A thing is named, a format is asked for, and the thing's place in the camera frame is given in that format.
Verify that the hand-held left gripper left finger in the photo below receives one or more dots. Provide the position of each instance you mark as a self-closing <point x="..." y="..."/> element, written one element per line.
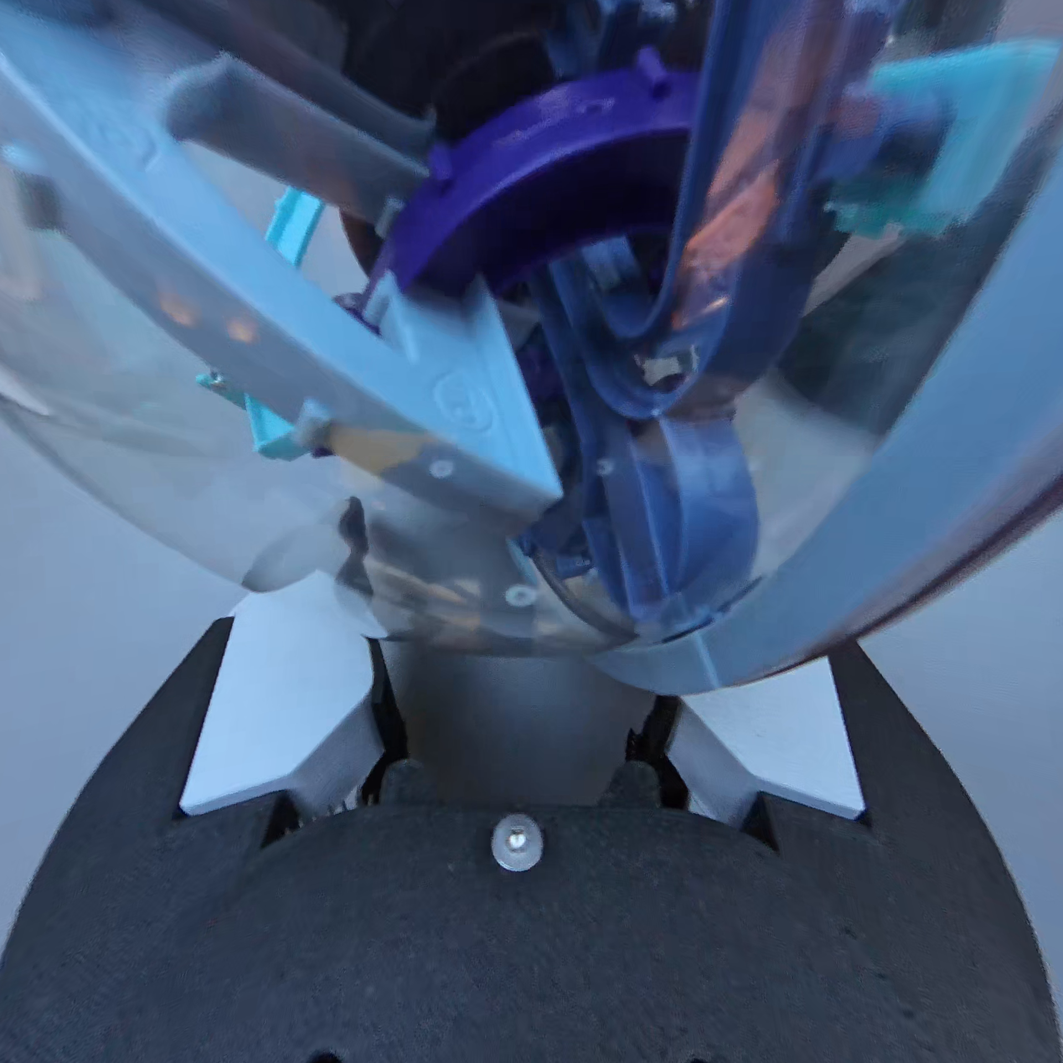
<point x="274" y="714"/>

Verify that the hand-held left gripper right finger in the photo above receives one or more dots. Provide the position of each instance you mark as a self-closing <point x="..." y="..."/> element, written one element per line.
<point x="772" y="739"/>

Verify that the clear plastic maze ball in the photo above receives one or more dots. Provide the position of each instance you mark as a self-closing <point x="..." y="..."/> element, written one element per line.
<point x="465" y="399"/>

